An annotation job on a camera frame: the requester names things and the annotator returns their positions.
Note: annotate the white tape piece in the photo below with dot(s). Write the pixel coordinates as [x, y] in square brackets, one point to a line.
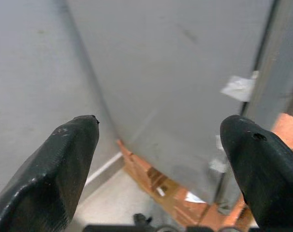
[219, 164]
[238, 87]

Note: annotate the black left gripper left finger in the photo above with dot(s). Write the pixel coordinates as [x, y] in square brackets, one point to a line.
[40, 183]

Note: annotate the grey fridge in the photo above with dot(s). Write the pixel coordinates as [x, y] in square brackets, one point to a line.
[173, 84]

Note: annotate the black plastic scrap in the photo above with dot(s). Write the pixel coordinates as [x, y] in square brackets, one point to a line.
[142, 218]

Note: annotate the white paper scrap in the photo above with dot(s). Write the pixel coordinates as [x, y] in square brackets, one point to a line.
[193, 197]

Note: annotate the red clay brick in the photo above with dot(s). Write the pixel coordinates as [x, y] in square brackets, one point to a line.
[132, 159]
[286, 130]
[180, 207]

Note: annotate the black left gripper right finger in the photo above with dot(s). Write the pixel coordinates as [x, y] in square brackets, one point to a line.
[269, 181]

